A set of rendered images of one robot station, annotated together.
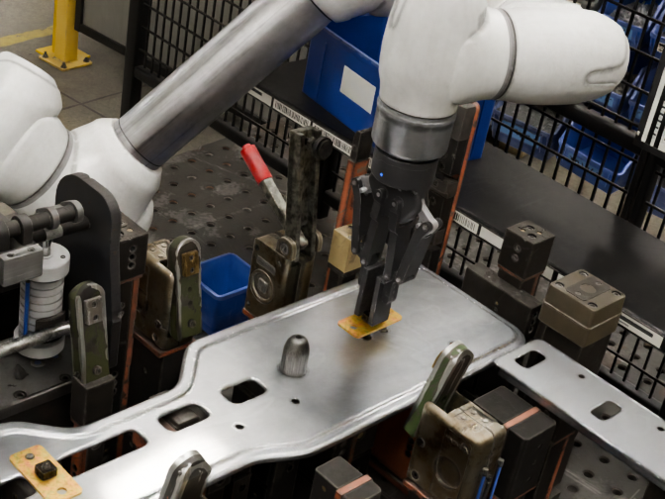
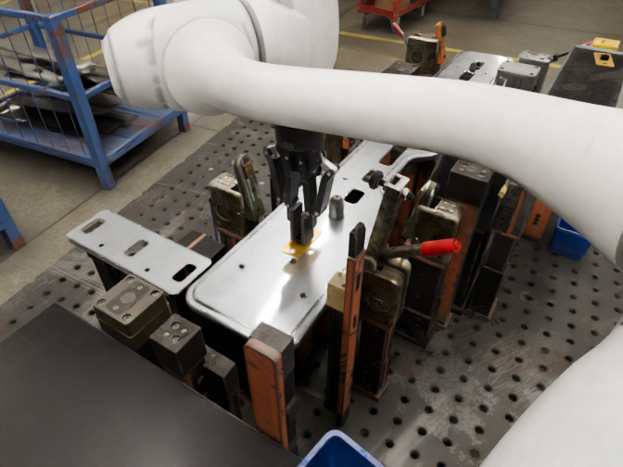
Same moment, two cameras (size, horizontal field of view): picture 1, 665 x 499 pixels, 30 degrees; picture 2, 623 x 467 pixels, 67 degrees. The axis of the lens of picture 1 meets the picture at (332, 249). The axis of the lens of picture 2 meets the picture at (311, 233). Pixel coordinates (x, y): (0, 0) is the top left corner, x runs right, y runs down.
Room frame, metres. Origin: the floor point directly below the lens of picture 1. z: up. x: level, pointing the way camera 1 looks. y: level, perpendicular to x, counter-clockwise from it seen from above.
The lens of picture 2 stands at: (1.92, -0.14, 1.59)
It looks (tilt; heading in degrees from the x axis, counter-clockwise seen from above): 41 degrees down; 171
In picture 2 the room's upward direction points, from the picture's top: straight up
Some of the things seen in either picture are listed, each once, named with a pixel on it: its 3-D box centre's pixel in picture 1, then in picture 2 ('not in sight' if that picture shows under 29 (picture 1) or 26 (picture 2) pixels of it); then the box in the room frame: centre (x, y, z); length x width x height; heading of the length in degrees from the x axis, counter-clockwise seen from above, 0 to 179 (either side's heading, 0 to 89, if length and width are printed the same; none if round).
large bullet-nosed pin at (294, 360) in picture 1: (295, 357); (336, 208); (1.20, 0.02, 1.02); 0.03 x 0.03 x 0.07
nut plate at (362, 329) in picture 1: (370, 317); (301, 239); (1.29, -0.06, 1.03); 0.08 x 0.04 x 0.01; 139
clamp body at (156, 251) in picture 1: (153, 374); (426, 277); (1.28, 0.20, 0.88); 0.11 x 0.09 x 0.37; 49
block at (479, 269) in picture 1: (480, 369); (212, 403); (1.48, -0.24, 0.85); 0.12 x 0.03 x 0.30; 49
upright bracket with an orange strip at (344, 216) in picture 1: (332, 288); (348, 344); (1.47, -0.01, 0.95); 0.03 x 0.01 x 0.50; 139
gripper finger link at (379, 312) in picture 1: (382, 298); (296, 221); (1.28, -0.07, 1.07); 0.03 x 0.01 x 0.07; 139
